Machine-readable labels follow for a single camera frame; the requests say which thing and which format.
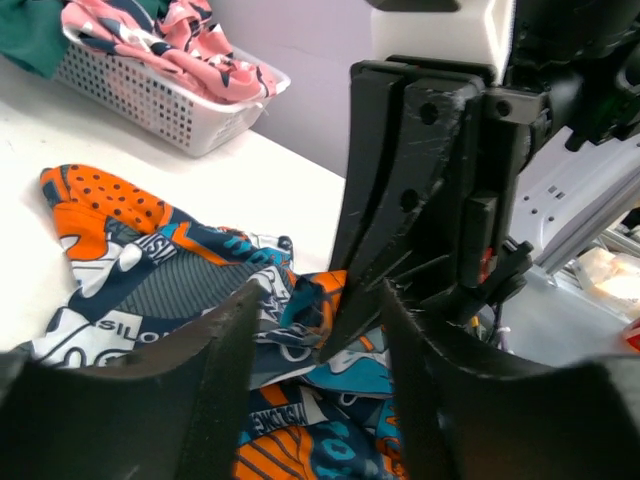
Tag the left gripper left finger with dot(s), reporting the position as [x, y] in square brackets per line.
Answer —
[174, 409]

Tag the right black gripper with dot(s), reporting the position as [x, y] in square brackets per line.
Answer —
[411, 168]

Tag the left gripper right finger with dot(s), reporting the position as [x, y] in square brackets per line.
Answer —
[467, 410]

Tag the patterned orange blue shorts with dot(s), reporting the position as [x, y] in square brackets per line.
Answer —
[145, 268]

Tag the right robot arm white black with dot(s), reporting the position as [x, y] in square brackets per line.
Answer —
[584, 55]

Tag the pink patterned shorts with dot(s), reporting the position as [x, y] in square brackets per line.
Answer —
[184, 45]

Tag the teal green shorts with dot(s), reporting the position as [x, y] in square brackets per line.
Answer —
[31, 35]

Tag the white plastic basket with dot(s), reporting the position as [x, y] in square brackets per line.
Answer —
[135, 92]

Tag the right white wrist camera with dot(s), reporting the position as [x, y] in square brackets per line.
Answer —
[470, 32]

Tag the aluminium mounting rail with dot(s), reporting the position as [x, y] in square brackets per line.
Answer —
[607, 269]

